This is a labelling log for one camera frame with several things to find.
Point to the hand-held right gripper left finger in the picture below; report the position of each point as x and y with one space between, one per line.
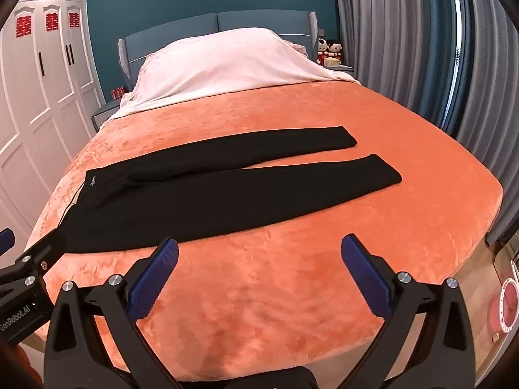
156 277

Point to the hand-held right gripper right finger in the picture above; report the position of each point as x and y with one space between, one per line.
365 275

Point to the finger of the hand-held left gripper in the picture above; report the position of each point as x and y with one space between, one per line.
48 247
6 241

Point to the black pants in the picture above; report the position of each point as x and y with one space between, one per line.
202 198

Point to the orange fleece blanket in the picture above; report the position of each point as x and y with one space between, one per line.
304 283

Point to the white wardrobe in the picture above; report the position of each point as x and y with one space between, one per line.
44 109

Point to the blue-grey nightstand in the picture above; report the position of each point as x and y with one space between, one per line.
342 71
106 113

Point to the pink round device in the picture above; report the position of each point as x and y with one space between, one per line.
509 300

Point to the red boxes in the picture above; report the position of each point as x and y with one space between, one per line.
117 93

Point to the red paper door decal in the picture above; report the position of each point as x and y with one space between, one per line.
24 27
73 19
52 20

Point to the yellow box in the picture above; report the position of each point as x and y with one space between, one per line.
331 62

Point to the white quilt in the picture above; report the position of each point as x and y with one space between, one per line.
227 65

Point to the grey pleated curtain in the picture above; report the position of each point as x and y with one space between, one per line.
492 89
389 40

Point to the blue bed headboard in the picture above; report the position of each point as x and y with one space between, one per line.
194 28

